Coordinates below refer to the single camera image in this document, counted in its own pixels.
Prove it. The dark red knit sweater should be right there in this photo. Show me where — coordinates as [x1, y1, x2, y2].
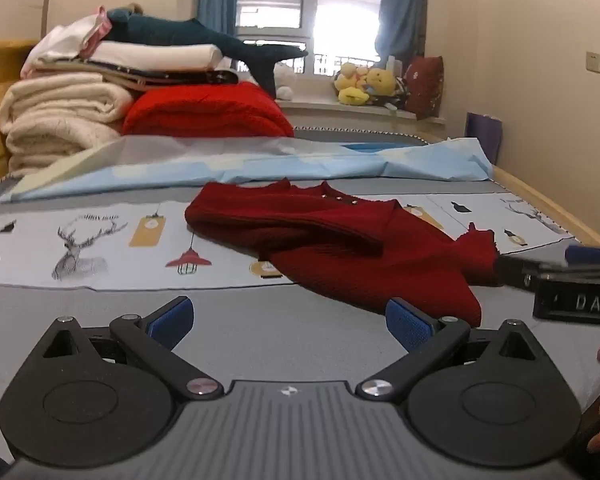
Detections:
[184, 179, 503, 328]

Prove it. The window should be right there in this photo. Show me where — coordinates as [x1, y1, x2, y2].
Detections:
[235, 0, 387, 77]

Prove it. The bright red folded blanket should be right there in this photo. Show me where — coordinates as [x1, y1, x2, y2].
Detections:
[121, 81, 296, 139]

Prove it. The yellow plush toy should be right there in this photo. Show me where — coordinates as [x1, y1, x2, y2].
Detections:
[334, 62, 372, 106]
[366, 67, 398, 98]

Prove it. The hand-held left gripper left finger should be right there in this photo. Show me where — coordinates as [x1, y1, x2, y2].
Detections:
[44, 296, 226, 402]

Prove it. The white folded quilt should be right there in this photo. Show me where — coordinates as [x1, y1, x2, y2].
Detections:
[87, 41, 224, 72]

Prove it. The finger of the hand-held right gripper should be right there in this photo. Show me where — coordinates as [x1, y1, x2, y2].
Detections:
[495, 255, 600, 289]
[564, 245, 600, 267]

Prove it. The teal shark plush toy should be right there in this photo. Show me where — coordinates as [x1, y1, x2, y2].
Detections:
[105, 6, 309, 98]

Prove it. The purple bag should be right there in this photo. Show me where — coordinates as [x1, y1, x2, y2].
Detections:
[466, 112, 503, 165]

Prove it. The dark red cushion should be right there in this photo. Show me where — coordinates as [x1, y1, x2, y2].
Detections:
[404, 56, 445, 121]

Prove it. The white plush toy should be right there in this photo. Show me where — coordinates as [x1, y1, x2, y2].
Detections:
[272, 62, 296, 101]

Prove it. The light blue sheet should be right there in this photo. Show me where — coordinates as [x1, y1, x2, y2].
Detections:
[0, 137, 494, 204]

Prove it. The white window sill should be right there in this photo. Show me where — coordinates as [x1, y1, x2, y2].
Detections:
[275, 96, 446, 124]

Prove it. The white cloth with pink edge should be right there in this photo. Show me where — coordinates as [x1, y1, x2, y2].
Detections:
[20, 6, 113, 78]

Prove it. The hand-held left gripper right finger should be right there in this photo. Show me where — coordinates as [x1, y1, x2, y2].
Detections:
[355, 298, 537, 402]

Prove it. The cream fluffy folded blanket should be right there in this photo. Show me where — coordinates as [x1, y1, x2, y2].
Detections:
[0, 72, 136, 178]

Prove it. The patterned folded quilt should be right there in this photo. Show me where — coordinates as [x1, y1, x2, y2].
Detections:
[32, 60, 241, 92]

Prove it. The deer and lantern printed sheet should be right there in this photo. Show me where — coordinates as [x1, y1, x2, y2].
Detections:
[0, 191, 583, 292]

